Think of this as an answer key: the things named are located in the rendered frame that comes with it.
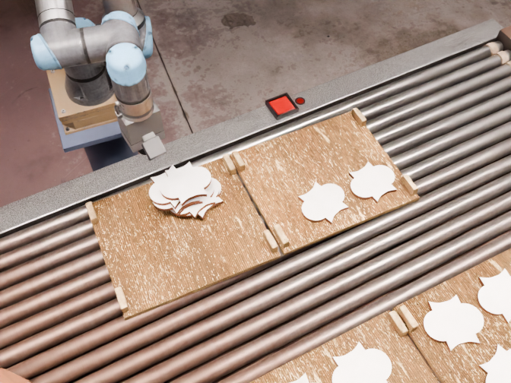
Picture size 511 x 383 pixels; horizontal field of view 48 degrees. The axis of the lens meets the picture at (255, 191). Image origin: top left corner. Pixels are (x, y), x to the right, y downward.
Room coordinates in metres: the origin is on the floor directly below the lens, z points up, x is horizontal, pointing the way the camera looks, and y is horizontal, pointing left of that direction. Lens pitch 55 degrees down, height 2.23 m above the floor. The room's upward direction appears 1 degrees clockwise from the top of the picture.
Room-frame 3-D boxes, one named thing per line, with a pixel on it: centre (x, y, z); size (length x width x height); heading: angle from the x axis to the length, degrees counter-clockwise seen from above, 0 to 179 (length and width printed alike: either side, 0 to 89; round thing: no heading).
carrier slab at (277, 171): (0.95, -0.18, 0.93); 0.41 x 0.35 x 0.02; 115
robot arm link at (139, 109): (0.87, 0.27, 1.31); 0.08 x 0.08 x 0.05
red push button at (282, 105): (1.22, -0.08, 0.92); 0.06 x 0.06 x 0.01; 28
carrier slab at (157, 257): (0.77, 0.19, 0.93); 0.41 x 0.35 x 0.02; 115
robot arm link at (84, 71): (1.25, 0.49, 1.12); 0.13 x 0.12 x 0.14; 105
